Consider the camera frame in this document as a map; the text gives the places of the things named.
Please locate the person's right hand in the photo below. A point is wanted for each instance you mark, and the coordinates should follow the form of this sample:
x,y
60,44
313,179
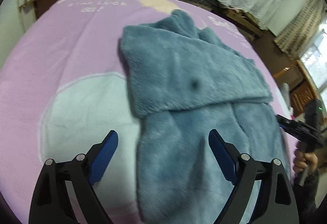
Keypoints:
x,y
304,161

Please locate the checkered window curtain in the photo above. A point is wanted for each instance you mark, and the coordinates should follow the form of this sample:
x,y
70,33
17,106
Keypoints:
x,y
294,39

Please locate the purple Smile table cloth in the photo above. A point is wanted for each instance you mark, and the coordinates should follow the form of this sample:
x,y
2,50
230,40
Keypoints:
x,y
63,88

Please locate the blue fleece garment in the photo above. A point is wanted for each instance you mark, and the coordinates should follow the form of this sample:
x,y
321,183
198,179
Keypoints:
x,y
185,82

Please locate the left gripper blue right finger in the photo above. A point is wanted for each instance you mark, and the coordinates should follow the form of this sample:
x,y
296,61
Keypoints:
x,y
275,202

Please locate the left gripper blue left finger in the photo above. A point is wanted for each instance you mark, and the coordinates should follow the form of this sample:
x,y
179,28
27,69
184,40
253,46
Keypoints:
x,y
51,202

